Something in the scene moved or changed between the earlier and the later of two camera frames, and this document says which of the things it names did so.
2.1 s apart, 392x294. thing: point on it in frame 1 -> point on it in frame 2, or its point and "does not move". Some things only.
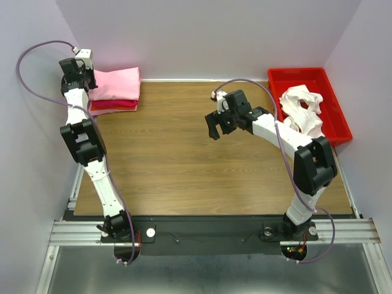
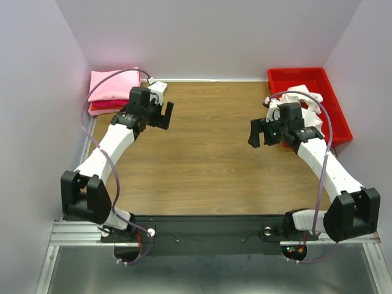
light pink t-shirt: x=119 y=84 does not move
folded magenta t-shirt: x=113 y=103 does not move
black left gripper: x=91 y=86 -> x=160 y=121
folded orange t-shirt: x=116 y=108 does not move
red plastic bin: x=334 y=127 does not move
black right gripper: x=211 y=120 -> x=258 y=126
